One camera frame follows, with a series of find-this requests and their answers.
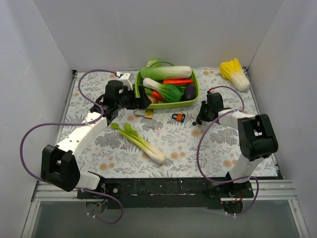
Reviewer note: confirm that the celery stalk toy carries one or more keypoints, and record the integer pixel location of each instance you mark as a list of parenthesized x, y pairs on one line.
[(132, 135)]

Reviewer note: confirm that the beige mushroom toy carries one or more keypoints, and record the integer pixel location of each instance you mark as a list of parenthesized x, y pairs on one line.
[(153, 99)]

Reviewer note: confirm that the purple eggplant toy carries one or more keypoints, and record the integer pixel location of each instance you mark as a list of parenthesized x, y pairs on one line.
[(189, 92)]

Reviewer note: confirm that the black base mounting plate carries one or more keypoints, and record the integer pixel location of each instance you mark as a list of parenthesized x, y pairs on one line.
[(170, 192)]

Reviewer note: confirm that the light green leaf toy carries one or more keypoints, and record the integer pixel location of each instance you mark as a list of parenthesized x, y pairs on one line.
[(154, 63)]

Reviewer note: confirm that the floral patterned table mat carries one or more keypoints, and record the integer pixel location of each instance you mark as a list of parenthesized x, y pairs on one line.
[(190, 151)]

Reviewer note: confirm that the bok choy toy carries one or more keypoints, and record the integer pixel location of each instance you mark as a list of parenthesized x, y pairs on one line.
[(170, 93)]

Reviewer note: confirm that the green plastic basket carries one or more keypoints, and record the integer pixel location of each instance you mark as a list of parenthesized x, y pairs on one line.
[(160, 106)]

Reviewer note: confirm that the brass silver padlock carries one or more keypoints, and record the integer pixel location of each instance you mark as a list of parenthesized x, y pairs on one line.
[(148, 113)]

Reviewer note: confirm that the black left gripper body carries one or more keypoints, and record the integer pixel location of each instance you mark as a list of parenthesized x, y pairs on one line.
[(138, 98)]

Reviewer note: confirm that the small red chili toy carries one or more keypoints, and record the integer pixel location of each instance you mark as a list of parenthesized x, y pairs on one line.
[(156, 95)]

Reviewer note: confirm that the orange black padlock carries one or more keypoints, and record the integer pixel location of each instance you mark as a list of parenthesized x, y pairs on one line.
[(179, 117)]

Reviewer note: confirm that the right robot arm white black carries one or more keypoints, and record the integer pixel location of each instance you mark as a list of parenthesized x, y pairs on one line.
[(257, 141)]

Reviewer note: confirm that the aluminium frame rail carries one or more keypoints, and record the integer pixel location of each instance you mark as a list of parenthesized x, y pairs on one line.
[(268, 190)]

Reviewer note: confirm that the green napa cabbage toy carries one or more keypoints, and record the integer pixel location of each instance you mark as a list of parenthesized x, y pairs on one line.
[(166, 72)]

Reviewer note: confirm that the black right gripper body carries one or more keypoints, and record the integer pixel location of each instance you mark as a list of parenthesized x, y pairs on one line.
[(202, 115)]

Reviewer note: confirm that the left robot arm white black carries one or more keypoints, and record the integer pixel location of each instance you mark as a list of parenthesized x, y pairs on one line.
[(59, 166)]

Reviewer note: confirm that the yellow white cabbage toy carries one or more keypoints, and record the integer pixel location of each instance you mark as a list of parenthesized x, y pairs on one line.
[(233, 71)]

